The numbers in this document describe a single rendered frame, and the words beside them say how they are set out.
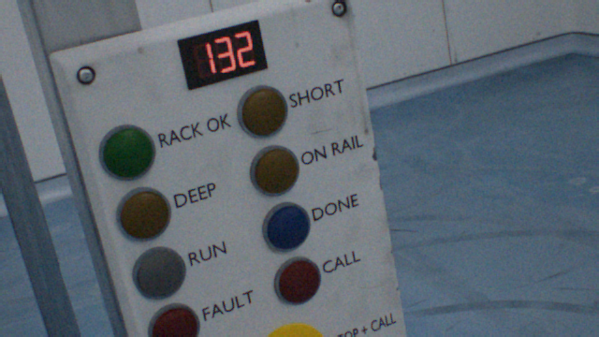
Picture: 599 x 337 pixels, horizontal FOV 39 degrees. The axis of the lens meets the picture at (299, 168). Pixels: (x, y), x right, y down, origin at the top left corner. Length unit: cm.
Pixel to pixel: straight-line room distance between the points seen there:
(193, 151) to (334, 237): 11
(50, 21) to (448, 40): 401
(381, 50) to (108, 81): 386
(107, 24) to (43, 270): 123
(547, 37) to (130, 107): 439
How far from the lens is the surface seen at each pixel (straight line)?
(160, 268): 48
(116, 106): 46
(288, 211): 50
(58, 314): 175
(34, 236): 169
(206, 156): 48
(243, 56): 47
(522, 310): 228
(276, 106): 48
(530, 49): 474
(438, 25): 442
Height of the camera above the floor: 113
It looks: 18 degrees down
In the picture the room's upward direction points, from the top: 11 degrees counter-clockwise
